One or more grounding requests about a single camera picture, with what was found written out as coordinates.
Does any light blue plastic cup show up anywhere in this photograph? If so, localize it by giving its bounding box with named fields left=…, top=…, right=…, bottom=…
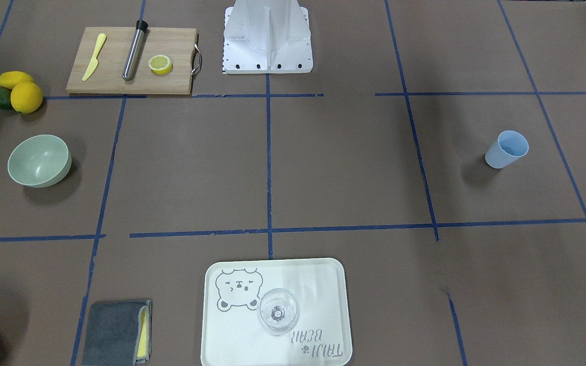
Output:
left=484, top=130, right=530, bottom=169

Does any green bowl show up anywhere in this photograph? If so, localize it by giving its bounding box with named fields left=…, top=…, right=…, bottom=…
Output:
left=7, top=134, right=72, bottom=188

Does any clear wine glass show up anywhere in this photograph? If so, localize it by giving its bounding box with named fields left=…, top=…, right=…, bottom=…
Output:
left=258, top=289, right=301, bottom=336

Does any white bear print tray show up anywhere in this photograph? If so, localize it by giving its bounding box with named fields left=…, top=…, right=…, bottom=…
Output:
left=200, top=258, right=353, bottom=365

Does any lemon half slice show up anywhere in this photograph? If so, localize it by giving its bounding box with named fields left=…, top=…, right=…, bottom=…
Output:
left=148, top=55, right=173, bottom=76

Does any steel muddler black cap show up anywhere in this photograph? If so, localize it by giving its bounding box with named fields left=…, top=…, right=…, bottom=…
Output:
left=122, top=19, right=149, bottom=81

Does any wooden cutting board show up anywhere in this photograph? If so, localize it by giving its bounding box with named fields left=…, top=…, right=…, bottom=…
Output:
left=67, top=27, right=198, bottom=95

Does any grey yellow folded cloth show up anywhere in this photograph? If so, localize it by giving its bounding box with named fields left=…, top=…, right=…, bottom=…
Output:
left=81, top=299, right=153, bottom=365

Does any yellow plastic knife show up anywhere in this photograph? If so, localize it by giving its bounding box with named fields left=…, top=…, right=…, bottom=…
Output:
left=81, top=33, right=107, bottom=81

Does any yellow lemon front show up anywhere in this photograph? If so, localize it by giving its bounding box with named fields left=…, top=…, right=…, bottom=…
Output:
left=10, top=81, right=44, bottom=114

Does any yellow lemon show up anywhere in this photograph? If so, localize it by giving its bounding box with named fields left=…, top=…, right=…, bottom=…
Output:
left=10, top=81, right=44, bottom=114
left=0, top=70, right=35, bottom=90

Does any yellow lemon rear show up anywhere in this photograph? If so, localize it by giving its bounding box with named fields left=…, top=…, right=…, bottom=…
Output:
left=0, top=70, right=35, bottom=90

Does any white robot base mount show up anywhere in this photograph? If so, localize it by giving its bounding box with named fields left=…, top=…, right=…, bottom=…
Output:
left=222, top=1, right=314, bottom=74

